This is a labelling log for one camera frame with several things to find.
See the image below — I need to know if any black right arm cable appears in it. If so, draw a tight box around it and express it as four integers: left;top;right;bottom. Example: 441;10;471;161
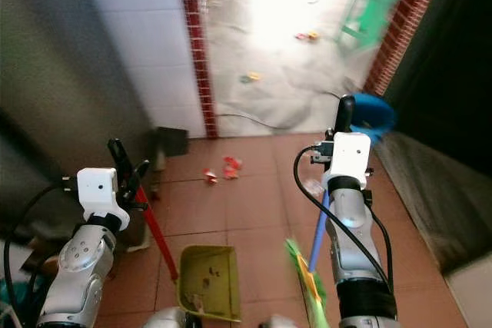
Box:
293;145;394;292

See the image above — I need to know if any thin black floor cable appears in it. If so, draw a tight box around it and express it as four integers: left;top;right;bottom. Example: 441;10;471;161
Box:
217;90;343;133

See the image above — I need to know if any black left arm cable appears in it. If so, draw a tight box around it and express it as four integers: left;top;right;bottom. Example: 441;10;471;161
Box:
4;181;81;321

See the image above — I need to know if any grey metal fridge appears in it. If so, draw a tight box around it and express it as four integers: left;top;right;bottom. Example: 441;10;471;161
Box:
0;0;156;238

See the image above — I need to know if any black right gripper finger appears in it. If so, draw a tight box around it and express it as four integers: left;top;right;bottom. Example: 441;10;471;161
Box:
334;94;356;135

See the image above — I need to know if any silver robot leg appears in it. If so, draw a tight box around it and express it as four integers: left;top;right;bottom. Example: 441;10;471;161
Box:
142;306;201;328
258;314;301;328

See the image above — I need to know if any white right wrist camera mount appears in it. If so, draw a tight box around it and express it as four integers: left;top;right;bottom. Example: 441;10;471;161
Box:
323;132;372;191

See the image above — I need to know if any dark door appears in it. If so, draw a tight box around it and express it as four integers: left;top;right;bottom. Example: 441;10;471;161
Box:
384;0;492;156

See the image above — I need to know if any dark box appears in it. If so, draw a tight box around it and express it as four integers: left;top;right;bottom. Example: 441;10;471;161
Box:
152;126;191;159

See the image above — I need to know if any green plastic stool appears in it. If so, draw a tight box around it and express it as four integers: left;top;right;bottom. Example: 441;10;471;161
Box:
337;0;407;57

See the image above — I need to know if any blue plastic basin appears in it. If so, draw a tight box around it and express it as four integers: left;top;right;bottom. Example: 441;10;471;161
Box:
350;91;397;145

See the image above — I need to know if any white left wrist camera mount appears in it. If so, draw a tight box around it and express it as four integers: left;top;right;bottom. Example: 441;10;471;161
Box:
77;167;131;229

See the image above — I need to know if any silver robot right leg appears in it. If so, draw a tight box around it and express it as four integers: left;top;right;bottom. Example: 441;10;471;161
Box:
258;314;301;328

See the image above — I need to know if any green broom with blue handle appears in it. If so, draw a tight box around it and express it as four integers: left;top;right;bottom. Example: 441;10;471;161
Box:
284;190;331;328

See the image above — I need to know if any silver robot left leg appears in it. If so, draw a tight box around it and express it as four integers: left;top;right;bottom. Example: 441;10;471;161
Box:
142;306;201;328

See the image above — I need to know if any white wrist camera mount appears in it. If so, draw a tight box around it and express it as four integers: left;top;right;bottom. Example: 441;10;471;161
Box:
323;132;372;191
77;167;131;229

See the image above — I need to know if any yellow dustpan with red handle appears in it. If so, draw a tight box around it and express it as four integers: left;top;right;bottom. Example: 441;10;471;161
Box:
135;190;244;323

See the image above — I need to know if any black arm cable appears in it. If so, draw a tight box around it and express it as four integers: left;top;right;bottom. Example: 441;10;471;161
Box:
4;181;81;321
293;145;394;292

